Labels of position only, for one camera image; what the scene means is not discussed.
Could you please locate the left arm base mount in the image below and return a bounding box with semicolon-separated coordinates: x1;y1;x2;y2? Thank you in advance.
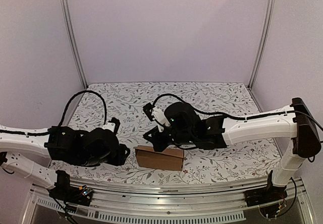
48;186;94;206

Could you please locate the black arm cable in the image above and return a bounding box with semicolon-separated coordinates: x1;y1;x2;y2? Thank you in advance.
152;93;323;131
0;90;106;136

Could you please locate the left aluminium frame post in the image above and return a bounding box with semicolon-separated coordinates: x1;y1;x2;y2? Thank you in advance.
60;0;88;89

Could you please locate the floral patterned table mat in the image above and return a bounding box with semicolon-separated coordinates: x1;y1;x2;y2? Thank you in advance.
50;82;280;185

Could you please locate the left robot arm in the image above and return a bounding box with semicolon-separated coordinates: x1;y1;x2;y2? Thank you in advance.
1;123;130;201

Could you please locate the aluminium front rail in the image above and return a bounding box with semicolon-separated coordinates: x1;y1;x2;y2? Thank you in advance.
21;176;312;224

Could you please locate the brown cardboard box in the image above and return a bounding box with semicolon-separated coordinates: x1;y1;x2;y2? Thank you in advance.
134;145;184;171

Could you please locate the right aluminium frame post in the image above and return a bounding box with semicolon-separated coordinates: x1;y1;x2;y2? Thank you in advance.
248;0;275;91

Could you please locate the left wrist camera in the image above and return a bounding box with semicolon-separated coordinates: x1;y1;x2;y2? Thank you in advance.
102;117;120;135

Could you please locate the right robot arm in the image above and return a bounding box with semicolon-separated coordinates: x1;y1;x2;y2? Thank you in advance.
143;98;322;202

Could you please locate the small green circuit board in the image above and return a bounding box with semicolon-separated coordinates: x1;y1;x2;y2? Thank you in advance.
78;186;93;196

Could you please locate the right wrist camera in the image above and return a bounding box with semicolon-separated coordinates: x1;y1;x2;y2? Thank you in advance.
143;103;171;127

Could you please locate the aluminium frame post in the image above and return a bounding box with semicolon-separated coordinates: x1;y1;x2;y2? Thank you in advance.
60;0;88;89
248;0;275;91

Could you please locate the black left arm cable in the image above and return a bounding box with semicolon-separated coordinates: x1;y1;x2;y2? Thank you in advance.
0;90;106;136

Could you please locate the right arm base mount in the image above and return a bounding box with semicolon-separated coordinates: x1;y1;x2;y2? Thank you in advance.
244;187;287;207

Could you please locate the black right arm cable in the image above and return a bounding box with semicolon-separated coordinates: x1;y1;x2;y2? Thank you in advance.
152;93;323;131

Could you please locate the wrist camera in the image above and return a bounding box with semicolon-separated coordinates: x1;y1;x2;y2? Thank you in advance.
102;117;120;135
143;103;171;127

